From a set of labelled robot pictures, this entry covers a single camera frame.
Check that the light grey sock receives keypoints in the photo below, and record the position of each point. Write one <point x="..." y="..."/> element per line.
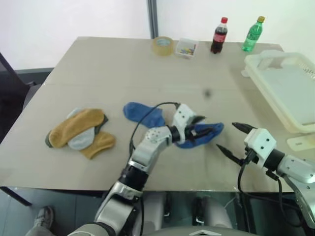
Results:
<point x="81" y="142"/>

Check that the clear box of coloured clips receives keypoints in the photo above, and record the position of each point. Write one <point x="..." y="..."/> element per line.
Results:
<point x="186" y="48"/>

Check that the blue sock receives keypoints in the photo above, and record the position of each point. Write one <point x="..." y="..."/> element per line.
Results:
<point x="137" y="111"/>
<point x="209" y="140"/>

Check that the cream plastic tab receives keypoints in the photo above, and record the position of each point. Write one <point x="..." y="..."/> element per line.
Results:
<point x="300" y="143"/>

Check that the large mustard yellow sock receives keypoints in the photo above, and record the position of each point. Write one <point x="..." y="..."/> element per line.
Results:
<point x="71" y="127"/>

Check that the green bottle with yellow cap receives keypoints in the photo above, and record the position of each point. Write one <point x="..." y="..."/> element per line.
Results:
<point x="253" y="35"/>

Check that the grey rounded robot leg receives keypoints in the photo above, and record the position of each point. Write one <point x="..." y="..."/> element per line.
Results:
<point x="216" y="214"/>
<point x="153" y="211"/>

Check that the silver robot torso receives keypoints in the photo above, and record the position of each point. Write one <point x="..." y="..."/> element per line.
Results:
<point x="197" y="232"/>

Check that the dark green sock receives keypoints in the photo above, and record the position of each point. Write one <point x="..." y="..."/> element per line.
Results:
<point x="105" y="121"/>

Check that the dark chair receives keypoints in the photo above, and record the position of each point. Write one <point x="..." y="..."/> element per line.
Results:
<point x="12" y="83"/>

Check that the small mustard yellow sock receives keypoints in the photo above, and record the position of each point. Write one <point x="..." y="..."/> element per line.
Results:
<point x="101" y="145"/>

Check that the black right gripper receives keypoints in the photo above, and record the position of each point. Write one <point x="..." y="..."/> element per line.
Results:
<point x="251" y="156"/>

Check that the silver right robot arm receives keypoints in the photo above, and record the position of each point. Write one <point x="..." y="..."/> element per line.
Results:
<point x="295" y="167"/>

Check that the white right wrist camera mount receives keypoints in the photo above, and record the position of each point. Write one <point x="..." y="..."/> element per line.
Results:
<point x="259" y="141"/>

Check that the dark table leg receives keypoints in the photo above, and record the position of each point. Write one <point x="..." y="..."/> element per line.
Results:
<point x="17" y="196"/>

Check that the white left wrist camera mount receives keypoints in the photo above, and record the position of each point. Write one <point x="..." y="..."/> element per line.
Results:
<point x="183" y="115"/>

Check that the grey vertical wall post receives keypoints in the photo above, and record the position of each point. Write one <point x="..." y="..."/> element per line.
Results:
<point x="152" y="18"/>

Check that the grey person's shoe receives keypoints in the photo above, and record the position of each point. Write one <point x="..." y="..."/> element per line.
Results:
<point x="44" y="216"/>

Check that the cola bottle with red cap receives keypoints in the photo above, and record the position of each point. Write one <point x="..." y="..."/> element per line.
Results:
<point x="218" y="37"/>

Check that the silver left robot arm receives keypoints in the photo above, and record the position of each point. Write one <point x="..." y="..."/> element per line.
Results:
<point x="147" y="147"/>

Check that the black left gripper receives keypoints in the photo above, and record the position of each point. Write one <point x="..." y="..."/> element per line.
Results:
<point x="193" y="132"/>

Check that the clear packing tape roll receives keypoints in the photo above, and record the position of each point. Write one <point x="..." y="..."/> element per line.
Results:
<point x="160" y="52"/>

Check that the white plastic basket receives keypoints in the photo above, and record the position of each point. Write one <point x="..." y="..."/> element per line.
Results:
<point x="283" y="83"/>

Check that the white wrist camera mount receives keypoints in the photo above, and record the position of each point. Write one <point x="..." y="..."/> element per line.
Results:
<point x="259" y="141"/>
<point x="183" y="115"/>

